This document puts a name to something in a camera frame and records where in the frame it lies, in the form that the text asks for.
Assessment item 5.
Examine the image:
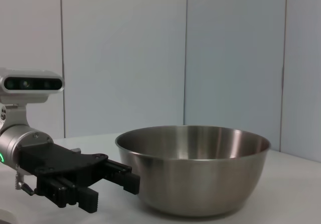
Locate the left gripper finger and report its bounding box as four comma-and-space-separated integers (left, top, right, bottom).
49, 176, 100, 213
105, 159, 141, 194

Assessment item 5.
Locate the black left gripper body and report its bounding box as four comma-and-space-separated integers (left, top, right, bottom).
19, 143, 110, 199

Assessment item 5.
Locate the stainless steel mixing bowl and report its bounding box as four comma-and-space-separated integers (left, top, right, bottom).
115, 125, 271, 211

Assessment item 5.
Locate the silver clamp lever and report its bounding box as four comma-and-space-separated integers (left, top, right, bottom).
14, 173, 35, 196

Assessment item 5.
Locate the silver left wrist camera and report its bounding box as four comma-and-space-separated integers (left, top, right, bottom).
0, 67, 66, 104

